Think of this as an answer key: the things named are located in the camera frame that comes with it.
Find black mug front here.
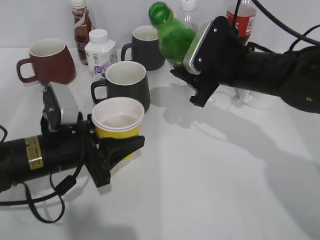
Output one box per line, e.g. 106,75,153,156
90,61,151,112

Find dark blue mug rear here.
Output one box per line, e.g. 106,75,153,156
120,25,165,71

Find cola bottle red label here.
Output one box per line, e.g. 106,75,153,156
226,0,257,46

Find white yogurt bottle purple label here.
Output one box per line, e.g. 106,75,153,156
84,29,118,81

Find green soda bottle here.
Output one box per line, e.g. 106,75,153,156
148,1,196,67

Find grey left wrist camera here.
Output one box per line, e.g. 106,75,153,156
42,82,79,131

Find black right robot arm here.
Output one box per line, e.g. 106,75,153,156
171,16,320,114

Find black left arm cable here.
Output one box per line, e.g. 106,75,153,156
0,124,83,224

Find clear water bottle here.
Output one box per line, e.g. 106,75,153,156
177,0,199,32

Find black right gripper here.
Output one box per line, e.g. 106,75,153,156
170,16,250,107

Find brown ceramic mug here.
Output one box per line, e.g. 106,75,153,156
16,38,76,86

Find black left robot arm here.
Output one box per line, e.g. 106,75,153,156
0,113,145,191

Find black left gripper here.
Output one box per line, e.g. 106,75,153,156
40,113,145,188

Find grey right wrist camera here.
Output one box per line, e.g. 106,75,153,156
183,20,213,75

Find white ceramic mug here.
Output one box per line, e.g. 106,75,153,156
232,87,275,111

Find brown drink bottle white cap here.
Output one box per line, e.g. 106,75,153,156
71,0,93,65

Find yellow paper cup stack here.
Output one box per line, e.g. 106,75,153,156
91,97,146,161

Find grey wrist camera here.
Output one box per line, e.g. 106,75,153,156
183,20,213,75
42,82,79,131

